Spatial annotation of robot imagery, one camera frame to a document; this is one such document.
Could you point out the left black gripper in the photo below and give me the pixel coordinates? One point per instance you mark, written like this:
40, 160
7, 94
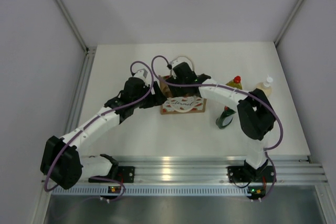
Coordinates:
154, 99

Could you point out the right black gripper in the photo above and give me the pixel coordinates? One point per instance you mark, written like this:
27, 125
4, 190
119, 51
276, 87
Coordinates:
180, 92

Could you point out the burlap watermelon canvas bag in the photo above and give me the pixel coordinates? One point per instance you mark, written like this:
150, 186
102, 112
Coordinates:
180, 103

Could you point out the yellow dish soap bottle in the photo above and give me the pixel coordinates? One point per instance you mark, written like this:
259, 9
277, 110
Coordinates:
235, 83

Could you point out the green dish soap bottle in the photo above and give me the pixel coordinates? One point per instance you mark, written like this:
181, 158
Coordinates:
226, 117

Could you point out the white pump soap dispenser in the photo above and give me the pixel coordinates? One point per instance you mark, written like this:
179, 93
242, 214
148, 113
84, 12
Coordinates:
265, 86

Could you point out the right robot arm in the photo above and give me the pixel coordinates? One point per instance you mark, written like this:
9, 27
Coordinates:
256, 115

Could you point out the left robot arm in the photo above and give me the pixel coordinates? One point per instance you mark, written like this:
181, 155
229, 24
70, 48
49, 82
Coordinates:
62, 160

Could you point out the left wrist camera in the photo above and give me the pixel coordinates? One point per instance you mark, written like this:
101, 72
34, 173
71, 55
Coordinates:
141, 74

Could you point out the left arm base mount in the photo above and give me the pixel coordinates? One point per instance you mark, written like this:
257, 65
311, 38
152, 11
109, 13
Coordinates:
121, 174

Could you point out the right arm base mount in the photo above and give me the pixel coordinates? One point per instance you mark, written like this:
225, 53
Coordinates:
245, 175

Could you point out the perforated cable duct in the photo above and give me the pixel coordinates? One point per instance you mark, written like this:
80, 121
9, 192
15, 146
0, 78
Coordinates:
157, 191

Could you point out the aluminium frame rail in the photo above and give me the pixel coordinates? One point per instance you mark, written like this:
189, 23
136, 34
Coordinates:
214, 169

